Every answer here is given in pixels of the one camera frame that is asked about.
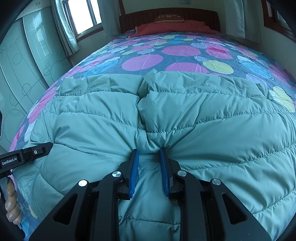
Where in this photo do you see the light green puffer jacket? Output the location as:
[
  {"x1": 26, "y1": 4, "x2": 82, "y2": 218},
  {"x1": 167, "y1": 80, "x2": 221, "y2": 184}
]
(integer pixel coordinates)
[{"x1": 12, "y1": 69, "x2": 296, "y2": 241}]

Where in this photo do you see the person's left hand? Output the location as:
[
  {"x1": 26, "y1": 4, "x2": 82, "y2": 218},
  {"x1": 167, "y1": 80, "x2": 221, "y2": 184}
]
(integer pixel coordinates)
[{"x1": 4, "y1": 177, "x2": 22, "y2": 225}]

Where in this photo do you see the glossy white wardrobe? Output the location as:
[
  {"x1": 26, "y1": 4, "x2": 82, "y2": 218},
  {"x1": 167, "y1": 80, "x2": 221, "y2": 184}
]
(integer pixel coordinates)
[{"x1": 1, "y1": 1, "x2": 71, "y2": 153}]

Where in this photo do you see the white curtain left of window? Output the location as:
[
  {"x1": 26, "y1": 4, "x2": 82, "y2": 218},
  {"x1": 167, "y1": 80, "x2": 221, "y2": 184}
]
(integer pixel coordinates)
[{"x1": 51, "y1": 0, "x2": 79, "y2": 57}]

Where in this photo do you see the colourful circle pattern bedspread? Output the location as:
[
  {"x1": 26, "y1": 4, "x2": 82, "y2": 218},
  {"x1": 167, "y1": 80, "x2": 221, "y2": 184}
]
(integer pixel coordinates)
[{"x1": 9, "y1": 27, "x2": 296, "y2": 241}]

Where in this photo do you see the left window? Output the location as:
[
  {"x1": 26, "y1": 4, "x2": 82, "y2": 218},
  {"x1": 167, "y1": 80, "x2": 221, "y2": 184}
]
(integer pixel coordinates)
[{"x1": 62, "y1": 0, "x2": 103, "y2": 42}]

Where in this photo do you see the white curtain beside headboard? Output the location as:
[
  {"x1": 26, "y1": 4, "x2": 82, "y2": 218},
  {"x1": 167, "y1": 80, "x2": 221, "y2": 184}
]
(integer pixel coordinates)
[{"x1": 97, "y1": 0, "x2": 120, "y2": 37}]

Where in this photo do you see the dark wooden headboard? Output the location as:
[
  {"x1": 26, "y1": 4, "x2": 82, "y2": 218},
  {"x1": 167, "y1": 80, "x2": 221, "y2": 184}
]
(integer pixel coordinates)
[{"x1": 119, "y1": 8, "x2": 220, "y2": 33}]

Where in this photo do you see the red pillow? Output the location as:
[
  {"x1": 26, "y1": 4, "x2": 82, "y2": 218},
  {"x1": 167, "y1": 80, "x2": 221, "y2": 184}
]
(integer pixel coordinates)
[{"x1": 129, "y1": 20, "x2": 218, "y2": 38}]

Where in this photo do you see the white curtain right side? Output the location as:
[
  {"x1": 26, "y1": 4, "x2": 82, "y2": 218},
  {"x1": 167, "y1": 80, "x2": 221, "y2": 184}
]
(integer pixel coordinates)
[{"x1": 224, "y1": 0, "x2": 261, "y2": 43}]

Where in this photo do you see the small red embroidered cushion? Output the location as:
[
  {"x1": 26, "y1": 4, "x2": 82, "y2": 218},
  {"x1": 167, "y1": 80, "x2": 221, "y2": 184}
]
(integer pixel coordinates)
[{"x1": 154, "y1": 14, "x2": 185, "y2": 23}]

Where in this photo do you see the wall socket plate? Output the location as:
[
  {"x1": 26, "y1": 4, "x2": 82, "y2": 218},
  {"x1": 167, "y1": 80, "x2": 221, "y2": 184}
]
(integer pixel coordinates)
[{"x1": 179, "y1": 0, "x2": 191, "y2": 5}]

